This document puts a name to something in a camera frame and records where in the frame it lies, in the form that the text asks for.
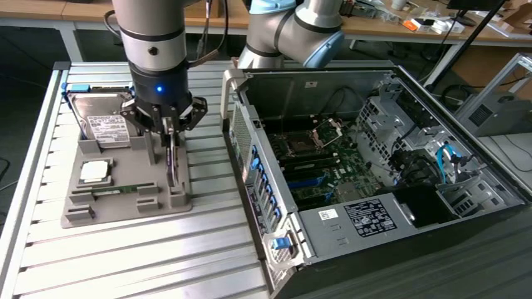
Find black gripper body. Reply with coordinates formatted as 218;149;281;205
128;64;193;118

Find graphics card with metal bracket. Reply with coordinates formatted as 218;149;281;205
164;116;188;189

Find silver hard disk drive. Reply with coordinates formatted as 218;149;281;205
68;92;140;149

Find blue disk caddy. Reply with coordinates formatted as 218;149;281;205
61;82;142;140

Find open black PC case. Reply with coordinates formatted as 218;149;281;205
218;60;529;299

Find silver CPU chip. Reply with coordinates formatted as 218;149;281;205
78;159;116;184

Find green RAM stick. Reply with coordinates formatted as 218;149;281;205
92;185;140;196

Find CPU socket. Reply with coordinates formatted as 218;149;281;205
285;136;321;157

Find grey plastic parts rack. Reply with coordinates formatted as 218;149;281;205
61;130;194;230

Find black RAM slot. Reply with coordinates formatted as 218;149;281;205
284;162;341;173
281;156;338;166

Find metal socket cover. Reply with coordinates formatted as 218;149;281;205
310;118;346;146

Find blue expansion slot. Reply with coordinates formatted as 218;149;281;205
288;176;330;189

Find wooden desk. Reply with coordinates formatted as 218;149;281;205
342;0;532;85
0;0;250;62

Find green Dell motherboard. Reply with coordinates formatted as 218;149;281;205
265;130;396;212

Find silver finned heat sink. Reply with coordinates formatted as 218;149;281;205
337;183;362;202

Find metal disk bay cage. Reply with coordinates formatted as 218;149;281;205
356;93;421;157

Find grey power supply unit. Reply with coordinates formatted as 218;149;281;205
297;192;418;260

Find white cardboard box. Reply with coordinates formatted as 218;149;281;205
432;20;466;34

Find black tripod pole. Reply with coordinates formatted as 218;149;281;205
422;0;510;93

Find black monitor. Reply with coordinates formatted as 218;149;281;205
446;0;477;27

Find grey computer tower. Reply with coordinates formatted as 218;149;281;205
454;92;532;138

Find brown cardboard pieces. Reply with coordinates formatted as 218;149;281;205
500;2;532;37

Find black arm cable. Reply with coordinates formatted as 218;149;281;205
189;0;230;69

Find black camera cable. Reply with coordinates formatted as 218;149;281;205
102;9;122;40

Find black wire bundle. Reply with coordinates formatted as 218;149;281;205
388;146;441;187

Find blue SATA wire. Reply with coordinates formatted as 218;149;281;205
434;141;462;185

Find silver disk bay bracket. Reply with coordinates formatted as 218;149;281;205
436;177;506;217

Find aluminium profile frame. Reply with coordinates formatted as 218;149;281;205
466;52;532;103

